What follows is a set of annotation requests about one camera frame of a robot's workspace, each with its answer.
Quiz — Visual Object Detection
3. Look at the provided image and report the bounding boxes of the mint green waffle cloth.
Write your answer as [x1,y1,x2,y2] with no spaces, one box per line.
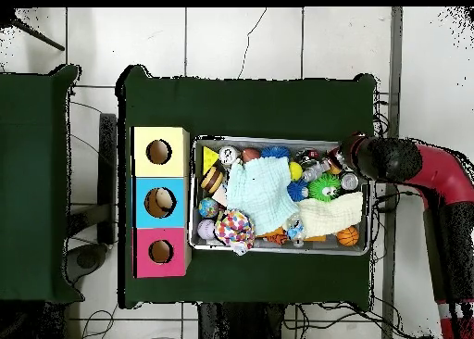
[225,156,300,237]

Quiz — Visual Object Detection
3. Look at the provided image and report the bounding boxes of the multicoloured dotted cloth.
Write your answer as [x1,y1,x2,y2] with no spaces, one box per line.
[213,208,256,257]

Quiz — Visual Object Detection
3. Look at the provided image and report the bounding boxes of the shallow clear mesh bin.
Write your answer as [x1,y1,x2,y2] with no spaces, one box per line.
[188,135,374,257]

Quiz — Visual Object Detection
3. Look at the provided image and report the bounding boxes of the wooden box with three holes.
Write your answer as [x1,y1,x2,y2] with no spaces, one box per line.
[131,126,193,280]

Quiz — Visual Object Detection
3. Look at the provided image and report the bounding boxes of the green spiky toy with eyes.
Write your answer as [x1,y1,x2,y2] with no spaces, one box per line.
[306,172,342,203]

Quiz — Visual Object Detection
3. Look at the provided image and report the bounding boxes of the cream waffle cloth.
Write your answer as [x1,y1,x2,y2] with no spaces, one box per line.
[295,191,365,239]

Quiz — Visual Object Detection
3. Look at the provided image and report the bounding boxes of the blue spiky ball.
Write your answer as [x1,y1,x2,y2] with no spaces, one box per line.
[259,145,291,161]

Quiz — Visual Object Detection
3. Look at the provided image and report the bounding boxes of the dark green tablecloth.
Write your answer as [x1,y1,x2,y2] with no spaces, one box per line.
[116,64,378,310]

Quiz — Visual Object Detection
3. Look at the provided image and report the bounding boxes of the silver drink can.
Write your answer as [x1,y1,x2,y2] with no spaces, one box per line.
[218,145,241,167]

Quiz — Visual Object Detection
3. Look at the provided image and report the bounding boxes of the wooden burger toy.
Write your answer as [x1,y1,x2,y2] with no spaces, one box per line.
[200,166,226,195]

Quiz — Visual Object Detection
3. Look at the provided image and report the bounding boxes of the yellow cheese wedge toy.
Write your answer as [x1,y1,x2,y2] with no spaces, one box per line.
[202,145,220,176]

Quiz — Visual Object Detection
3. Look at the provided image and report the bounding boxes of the globe print ball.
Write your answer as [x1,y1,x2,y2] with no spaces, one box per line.
[198,196,220,220]

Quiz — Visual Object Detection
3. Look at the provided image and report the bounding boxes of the black stand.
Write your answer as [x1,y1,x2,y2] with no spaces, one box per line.
[66,112,119,284]

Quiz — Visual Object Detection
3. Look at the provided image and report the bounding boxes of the neighbouring green covered table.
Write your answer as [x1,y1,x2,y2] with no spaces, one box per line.
[0,64,85,306]

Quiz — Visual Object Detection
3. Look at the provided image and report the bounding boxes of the thin black rod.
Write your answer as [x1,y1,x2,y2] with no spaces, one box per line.
[10,18,67,53]

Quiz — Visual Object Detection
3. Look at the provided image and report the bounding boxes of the black cable on floor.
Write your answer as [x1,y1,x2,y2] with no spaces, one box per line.
[373,190,423,213]

